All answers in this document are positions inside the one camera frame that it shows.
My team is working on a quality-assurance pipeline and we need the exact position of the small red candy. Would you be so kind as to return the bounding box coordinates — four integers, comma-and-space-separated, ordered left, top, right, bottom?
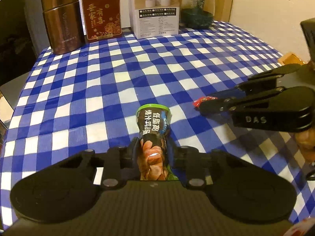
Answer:
193, 96, 217, 108

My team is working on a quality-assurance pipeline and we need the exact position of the green black sausage snack pack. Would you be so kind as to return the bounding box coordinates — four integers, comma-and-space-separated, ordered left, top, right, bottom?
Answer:
136, 104, 178, 181

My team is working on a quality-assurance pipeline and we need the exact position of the person's hand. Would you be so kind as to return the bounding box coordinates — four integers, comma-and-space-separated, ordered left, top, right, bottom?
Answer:
295, 127, 315, 164

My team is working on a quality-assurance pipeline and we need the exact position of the orange plastic tray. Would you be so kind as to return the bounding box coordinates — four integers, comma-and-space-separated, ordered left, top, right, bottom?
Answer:
278, 52, 306, 65

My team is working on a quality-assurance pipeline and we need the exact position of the blue white checkered tablecloth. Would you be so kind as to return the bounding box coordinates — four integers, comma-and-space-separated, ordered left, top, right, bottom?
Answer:
1, 22, 314, 228

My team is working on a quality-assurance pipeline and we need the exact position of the glass jar with green base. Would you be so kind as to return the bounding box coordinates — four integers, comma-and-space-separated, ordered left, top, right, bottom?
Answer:
181, 0, 215, 29

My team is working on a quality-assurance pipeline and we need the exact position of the white product box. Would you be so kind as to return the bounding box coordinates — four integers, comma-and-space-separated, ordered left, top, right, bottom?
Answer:
128, 0, 180, 39

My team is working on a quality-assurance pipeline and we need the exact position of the red chinese gift tin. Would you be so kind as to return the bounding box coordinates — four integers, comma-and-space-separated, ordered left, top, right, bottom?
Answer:
82, 0, 122, 43

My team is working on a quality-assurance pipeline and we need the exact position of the black appliance cabinet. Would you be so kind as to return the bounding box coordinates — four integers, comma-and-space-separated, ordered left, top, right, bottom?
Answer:
0, 0, 50, 85

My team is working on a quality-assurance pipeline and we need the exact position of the brown metal canister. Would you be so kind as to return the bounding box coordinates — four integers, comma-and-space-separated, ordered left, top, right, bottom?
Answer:
41, 0, 85, 55

